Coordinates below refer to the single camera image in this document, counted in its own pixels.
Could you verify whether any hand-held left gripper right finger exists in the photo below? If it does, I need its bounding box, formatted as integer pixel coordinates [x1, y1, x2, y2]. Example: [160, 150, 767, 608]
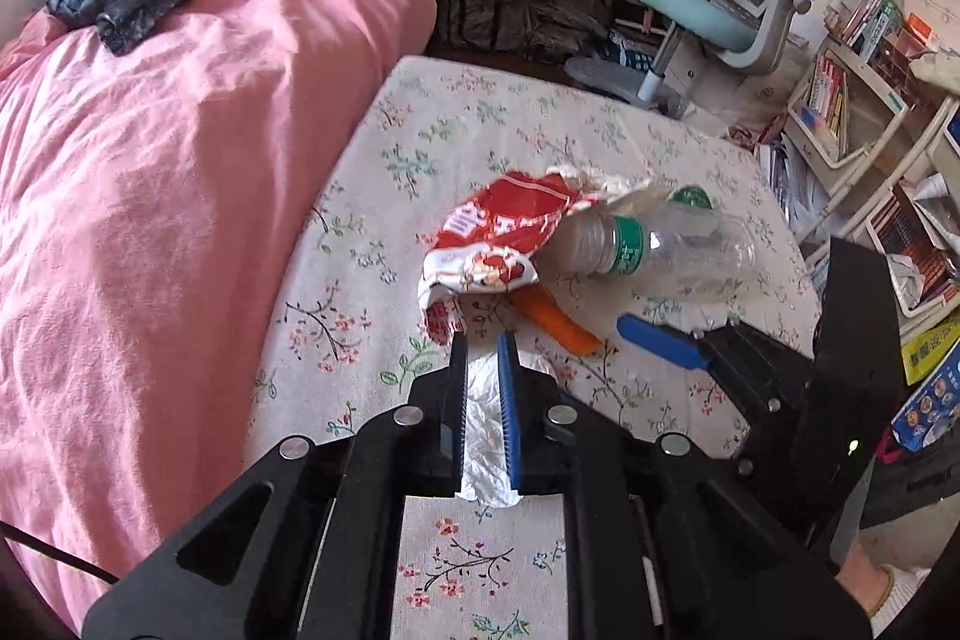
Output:
[497, 331, 875, 640]

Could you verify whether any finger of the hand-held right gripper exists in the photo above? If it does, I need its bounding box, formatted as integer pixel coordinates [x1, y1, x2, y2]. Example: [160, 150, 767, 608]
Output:
[616, 312, 815, 431]

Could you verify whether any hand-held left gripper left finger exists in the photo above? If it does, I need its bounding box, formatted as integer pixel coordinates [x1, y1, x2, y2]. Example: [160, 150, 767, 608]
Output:
[82, 334, 470, 640]

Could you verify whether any large white tissue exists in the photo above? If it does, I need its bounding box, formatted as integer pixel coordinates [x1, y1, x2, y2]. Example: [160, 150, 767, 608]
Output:
[457, 351, 560, 506]

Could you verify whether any clear plastic bottle green label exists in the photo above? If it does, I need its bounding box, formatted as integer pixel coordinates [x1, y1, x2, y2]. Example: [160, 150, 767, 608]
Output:
[551, 186, 758, 300]

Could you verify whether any red snack bag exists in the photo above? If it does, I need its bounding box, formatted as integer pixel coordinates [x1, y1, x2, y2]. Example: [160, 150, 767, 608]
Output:
[420, 171, 601, 341]

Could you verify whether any person's right forearm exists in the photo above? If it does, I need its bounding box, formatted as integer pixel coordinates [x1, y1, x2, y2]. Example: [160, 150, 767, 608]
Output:
[832, 524, 935, 620]

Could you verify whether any yellow box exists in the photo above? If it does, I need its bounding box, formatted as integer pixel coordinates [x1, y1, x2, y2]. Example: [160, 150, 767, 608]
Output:
[900, 317, 960, 386]

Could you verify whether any blue box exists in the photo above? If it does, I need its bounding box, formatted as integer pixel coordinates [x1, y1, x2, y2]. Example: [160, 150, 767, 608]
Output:
[891, 361, 960, 453]

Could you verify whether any row of dark books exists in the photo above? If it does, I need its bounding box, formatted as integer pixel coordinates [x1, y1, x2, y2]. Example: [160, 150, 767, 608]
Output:
[870, 197, 960, 311]

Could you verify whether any stack of papers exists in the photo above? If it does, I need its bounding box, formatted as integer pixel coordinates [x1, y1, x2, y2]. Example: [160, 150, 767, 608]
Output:
[761, 130, 826, 236]

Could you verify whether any white tiered book rack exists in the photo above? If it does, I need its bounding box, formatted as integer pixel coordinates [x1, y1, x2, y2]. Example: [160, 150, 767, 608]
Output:
[780, 40, 912, 214]
[817, 92, 960, 319]

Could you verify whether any row of thin colourful books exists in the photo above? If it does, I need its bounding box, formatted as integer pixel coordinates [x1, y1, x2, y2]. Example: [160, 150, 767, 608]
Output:
[806, 55, 852, 154]

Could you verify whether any floral tablecloth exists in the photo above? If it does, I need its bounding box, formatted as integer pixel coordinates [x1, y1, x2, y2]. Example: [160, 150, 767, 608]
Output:
[244, 55, 822, 640]

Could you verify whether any stack of upright books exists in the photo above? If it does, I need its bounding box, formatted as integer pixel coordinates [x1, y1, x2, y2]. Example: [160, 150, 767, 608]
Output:
[832, 0, 905, 56]

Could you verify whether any pile of plastic bags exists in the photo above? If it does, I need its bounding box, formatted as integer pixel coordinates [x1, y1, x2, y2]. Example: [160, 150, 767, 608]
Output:
[439, 0, 623, 60]

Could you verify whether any pink blanket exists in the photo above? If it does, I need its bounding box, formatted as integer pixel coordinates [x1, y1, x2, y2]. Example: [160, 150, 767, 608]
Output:
[0, 0, 440, 633]

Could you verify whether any black cable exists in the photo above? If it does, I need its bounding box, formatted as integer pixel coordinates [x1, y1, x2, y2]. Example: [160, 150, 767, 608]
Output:
[0, 520, 121, 587]

